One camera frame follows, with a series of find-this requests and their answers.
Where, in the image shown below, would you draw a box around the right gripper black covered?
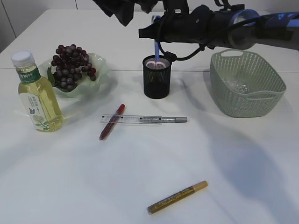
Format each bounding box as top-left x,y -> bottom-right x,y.
139,5 -> 231,43

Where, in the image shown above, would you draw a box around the blue capped scissors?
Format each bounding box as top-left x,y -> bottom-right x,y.
151,15 -> 161,63

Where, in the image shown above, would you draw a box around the clear plastic sheet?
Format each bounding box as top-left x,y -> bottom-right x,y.
224,78 -> 249,94

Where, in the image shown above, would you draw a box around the clear plastic ruler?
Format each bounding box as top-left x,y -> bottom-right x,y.
100,114 -> 162,125

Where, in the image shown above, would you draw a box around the purple grape bunch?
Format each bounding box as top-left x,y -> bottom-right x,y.
51,44 -> 89,91

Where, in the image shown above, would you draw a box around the yellow tea bottle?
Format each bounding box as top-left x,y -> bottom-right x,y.
11,51 -> 64,133

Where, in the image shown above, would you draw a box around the pink purple capped scissors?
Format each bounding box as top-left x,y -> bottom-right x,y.
145,61 -> 166,70

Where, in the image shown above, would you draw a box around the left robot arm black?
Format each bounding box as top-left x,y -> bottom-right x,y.
93,0 -> 158,26

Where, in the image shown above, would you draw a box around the black mesh pen holder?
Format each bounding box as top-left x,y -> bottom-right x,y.
142,55 -> 172,99

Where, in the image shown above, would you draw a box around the green plastic woven basket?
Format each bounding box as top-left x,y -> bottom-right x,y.
210,50 -> 286,118

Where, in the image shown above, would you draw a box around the silver glitter marker pen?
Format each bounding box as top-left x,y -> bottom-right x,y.
139,116 -> 188,124

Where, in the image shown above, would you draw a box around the green wavy glass plate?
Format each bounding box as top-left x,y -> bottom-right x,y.
38,53 -> 109,98

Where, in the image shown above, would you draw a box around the red marker pen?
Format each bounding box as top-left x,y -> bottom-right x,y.
99,104 -> 126,140

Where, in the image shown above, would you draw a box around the gold glitter marker pen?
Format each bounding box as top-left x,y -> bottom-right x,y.
147,181 -> 208,215

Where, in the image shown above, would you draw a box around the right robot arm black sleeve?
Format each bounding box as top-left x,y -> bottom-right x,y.
200,5 -> 299,50

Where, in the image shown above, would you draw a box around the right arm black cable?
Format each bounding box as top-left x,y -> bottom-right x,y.
155,0 -> 260,62

